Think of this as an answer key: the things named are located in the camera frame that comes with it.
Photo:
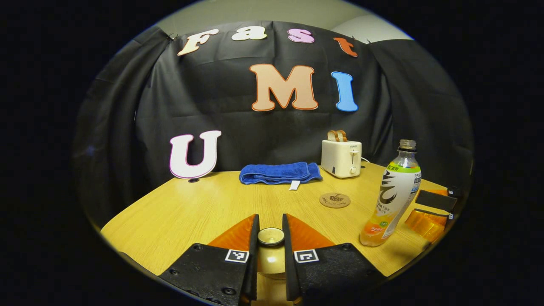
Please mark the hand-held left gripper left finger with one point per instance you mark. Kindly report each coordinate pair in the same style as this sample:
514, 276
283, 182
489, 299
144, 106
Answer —
253, 263

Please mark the blue folded towel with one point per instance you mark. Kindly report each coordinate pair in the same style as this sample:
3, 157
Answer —
276, 172

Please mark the plastic water bottle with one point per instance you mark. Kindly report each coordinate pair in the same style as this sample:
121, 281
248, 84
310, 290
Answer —
395, 191

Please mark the cream toaster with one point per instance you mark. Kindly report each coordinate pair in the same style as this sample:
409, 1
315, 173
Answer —
340, 159

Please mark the round cork coaster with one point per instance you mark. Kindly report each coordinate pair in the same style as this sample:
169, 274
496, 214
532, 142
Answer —
335, 200

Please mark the toast slice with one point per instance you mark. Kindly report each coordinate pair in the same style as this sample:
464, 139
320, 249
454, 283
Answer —
342, 135
332, 136

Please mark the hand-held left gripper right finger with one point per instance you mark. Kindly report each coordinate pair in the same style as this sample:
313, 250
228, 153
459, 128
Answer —
290, 263

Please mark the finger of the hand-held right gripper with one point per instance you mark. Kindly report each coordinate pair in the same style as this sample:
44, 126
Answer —
425, 225
435, 199

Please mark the black backdrop cloth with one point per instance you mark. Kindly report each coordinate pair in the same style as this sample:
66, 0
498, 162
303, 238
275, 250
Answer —
148, 106

